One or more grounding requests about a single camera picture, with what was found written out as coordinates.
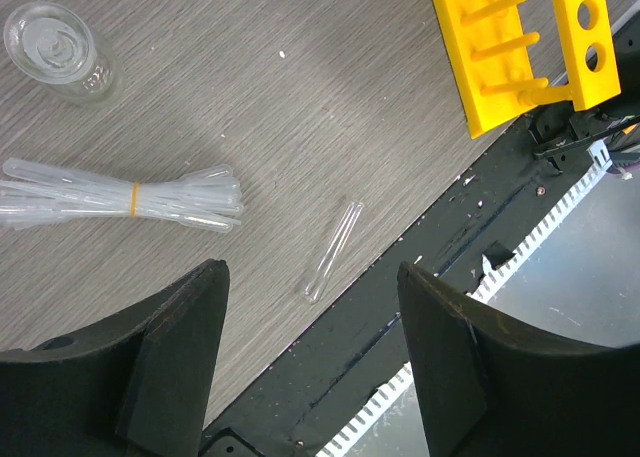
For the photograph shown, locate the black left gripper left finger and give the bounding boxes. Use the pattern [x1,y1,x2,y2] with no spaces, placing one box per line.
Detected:
[1,260,230,456]

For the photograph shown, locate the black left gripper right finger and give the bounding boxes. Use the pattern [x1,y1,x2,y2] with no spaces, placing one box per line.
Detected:
[397,263,639,456]

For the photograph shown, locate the bundle of plastic pipettes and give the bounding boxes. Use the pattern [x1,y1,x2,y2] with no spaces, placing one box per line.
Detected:
[1,158,244,233]

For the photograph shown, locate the yellow test tube rack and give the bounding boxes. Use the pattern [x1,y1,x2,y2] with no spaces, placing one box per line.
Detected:
[432,0,621,138]

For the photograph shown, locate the white slotted cable duct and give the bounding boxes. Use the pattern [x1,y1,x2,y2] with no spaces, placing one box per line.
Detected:
[317,140,611,457]

